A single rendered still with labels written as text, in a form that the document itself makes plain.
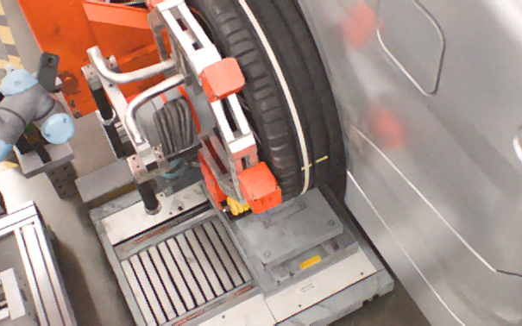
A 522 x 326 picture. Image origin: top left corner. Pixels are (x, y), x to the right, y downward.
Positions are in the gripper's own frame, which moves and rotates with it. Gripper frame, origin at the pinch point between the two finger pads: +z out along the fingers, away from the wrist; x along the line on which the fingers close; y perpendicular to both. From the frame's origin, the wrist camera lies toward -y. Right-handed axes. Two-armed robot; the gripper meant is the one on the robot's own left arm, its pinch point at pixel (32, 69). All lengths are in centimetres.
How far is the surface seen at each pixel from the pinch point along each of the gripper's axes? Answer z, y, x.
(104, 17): 17.4, -17.0, 20.3
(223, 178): -32, 5, 51
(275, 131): -64, -22, 35
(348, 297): -44, 32, 110
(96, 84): -17.6, -6.5, 11.1
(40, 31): 10.2, -8.4, 1.6
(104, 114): -12.7, 2.6, 18.9
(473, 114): -120, -49, 21
